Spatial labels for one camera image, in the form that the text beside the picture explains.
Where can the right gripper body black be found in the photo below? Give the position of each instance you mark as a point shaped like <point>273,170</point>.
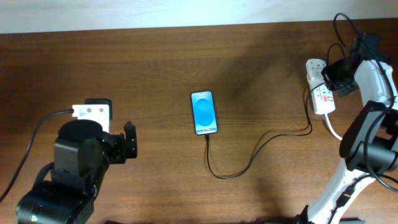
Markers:
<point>336,78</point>

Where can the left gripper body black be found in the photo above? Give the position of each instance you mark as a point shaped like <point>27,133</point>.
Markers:
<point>114,145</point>

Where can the blue Galaxy smartphone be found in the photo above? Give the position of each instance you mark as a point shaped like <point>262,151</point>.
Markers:
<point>204,114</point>

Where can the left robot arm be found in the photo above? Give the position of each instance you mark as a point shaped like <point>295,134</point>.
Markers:
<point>65,190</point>

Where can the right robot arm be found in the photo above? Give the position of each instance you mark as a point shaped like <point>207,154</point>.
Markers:
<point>368,149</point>

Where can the white USB charger adapter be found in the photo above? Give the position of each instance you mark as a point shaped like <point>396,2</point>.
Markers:
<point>314,67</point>

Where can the white power strip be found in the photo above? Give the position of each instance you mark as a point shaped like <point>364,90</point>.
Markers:
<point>322,97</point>

